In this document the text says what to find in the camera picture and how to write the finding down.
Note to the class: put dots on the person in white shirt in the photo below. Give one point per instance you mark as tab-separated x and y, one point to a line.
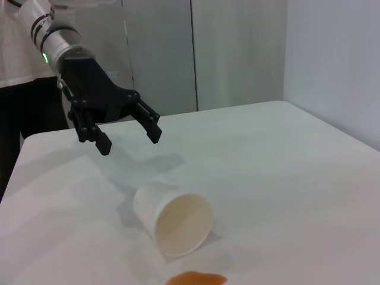
17	112

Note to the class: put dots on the small white wall socket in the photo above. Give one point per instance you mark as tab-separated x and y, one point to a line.
113	74

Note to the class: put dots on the small orange object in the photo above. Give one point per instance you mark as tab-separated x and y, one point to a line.
196	274

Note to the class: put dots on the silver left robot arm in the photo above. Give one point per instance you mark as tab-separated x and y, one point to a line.
55	40

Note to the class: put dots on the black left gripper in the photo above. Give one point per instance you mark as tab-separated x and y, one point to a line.
89	86

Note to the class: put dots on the white paper cup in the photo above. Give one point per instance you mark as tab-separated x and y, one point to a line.
148	205

